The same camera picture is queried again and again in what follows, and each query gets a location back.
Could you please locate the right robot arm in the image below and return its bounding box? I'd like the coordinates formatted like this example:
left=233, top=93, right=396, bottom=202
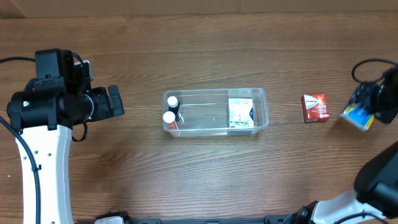
left=284, top=63, right=397, bottom=223

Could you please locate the red medicine box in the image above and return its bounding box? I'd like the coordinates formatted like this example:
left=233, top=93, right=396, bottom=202
left=301, top=94, right=330, bottom=123

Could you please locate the blue yellow VapoDrops box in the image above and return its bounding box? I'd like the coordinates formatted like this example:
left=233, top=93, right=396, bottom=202
left=340, top=93, right=374, bottom=131

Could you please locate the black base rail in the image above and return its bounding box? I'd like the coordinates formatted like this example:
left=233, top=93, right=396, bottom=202
left=93, top=211, right=297, bottom=224

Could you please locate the clear plastic container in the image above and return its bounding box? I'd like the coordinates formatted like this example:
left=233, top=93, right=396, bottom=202
left=162, top=88, right=269, bottom=137

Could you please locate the black cable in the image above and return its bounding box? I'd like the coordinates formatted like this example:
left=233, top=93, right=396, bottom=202
left=0, top=57, right=42, bottom=224
left=351, top=58, right=398, bottom=85

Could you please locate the orange bottle white cap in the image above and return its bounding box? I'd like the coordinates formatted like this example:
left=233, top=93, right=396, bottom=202
left=162, top=111, right=178, bottom=130

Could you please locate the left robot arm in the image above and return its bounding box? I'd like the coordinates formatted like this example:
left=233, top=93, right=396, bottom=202
left=1, top=49, right=124, bottom=223

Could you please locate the white blue medicine box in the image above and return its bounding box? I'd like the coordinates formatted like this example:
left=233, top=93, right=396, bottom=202
left=228, top=98, right=254, bottom=129

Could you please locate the black bottle white cap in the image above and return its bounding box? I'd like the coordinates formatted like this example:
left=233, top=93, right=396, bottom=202
left=167, top=96, right=183, bottom=121

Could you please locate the left black cable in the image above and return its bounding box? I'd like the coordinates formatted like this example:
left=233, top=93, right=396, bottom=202
left=0, top=57, right=42, bottom=224

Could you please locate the right black cable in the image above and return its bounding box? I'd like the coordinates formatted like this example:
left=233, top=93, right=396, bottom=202
left=351, top=58, right=398, bottom=85

